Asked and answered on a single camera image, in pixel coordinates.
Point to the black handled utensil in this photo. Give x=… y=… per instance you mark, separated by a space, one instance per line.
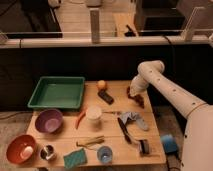
x=124 y=130

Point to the orange fruit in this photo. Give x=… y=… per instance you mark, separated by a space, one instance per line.
x=101 y=85

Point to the dark red grape bunch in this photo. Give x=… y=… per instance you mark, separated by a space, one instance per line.
x=138 y=98

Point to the purple bowl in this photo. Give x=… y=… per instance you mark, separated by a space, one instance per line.
x=49 y=121

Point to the black scrub brush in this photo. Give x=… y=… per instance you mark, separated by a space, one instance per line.
x=143 y=146

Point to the green plastic tray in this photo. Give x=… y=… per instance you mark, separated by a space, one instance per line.
x=58 y=92

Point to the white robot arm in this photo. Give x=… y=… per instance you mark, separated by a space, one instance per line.
x=197 y=152

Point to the white cup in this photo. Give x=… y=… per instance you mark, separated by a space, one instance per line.
x=93 y=115

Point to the white angled bracket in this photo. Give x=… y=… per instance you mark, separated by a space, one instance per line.
x=188 y=32

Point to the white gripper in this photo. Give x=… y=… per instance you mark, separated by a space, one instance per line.
x=138 y=85

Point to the white horizontal rail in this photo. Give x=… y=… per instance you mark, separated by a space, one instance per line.
x=105 y=41

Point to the white object in red bowl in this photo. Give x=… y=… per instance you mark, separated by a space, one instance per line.
x=26 y=152

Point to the teal sponge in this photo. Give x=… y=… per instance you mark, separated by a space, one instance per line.
x=75 y=158

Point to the small metal cup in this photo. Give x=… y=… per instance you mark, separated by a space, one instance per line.
x=47 y=153

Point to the black object on far table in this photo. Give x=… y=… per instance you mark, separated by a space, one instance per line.
x=129 y=32

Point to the red bowl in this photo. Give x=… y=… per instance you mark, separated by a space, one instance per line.
x=17 y=145

